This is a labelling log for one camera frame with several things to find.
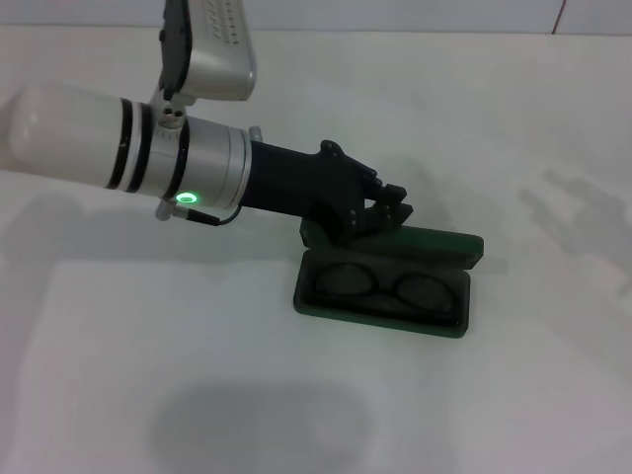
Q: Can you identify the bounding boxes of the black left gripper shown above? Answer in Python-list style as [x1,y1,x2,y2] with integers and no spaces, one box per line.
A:
[241,139,416,248]

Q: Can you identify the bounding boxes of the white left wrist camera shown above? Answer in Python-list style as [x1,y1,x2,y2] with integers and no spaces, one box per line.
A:
[158,0,259,103]

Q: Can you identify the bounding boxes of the green glasses case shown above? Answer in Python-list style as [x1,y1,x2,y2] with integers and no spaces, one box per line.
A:
[290,216,486,340]

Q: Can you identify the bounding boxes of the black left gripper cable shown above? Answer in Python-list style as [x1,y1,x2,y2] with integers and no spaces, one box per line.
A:
[155,199,243,229]

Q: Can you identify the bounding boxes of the black thin-frame glasses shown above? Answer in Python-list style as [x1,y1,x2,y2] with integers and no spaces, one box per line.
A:
[310,264,458,323]

